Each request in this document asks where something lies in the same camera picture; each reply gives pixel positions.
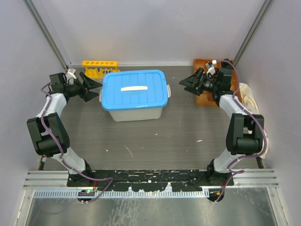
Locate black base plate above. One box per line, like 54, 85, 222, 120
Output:
67, 169, 235, 193

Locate white plastic bin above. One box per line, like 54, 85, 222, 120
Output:
98, 83, 172, 122

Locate white slotted cable duct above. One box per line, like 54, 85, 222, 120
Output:
33, 188, 209, 199

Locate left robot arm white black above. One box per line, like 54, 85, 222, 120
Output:
26, 68, 102, 186

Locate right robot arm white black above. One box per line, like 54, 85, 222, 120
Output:
179, 67, 267, 186

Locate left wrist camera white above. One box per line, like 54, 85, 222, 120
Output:
65, 68, 76, 81

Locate orange compartment tray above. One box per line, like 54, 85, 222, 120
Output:
192, 58, 241, 107

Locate blue plastic tray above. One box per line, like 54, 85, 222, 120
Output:
100, 70, 171, 111

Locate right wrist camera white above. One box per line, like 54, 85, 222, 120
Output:
205, 60, 217, 75

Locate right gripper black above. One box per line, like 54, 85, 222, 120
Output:
179, 68, 219, 97

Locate cream cloth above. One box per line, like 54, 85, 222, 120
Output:
239, 83, 269, 159

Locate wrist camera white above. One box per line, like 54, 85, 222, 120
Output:
205, 60, 217, 75
65, 68, 76, 81

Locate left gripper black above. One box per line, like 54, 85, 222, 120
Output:
64, 73, 102, 102

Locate yellow test tube rack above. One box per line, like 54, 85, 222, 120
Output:
82, 60, 120, 79

